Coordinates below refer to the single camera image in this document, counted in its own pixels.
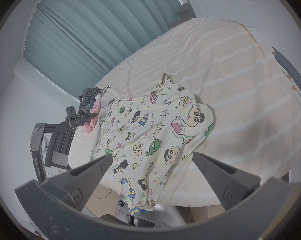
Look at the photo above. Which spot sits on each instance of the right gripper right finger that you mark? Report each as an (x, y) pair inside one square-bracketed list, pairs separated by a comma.
[(228, 184)]

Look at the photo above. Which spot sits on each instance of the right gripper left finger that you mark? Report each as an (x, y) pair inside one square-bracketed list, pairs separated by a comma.
[(78, 184)]

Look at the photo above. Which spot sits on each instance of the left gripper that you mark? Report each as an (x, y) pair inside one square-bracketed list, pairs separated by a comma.
[(79, 122)]

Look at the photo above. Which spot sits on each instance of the white printed pyjama top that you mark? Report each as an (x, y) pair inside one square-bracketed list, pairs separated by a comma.
[(145, 134)]

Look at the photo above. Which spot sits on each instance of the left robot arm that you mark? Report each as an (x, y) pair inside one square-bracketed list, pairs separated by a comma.
[(55, 144)]

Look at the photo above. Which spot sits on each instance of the pile of clothes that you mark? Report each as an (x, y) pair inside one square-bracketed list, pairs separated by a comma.
[(90, 96)]

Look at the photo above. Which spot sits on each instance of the pink garment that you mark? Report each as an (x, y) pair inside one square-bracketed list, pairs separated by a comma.
[(90, 126)]

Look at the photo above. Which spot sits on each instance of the blue-green curtain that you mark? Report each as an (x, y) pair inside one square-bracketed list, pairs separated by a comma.
[(65, 59), (115, 14)]

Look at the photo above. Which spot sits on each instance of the bed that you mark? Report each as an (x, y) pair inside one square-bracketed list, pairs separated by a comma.
[(240, 96)]

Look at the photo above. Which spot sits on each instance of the grey bedside table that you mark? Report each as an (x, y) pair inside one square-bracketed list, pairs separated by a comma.
[(183, 16)]

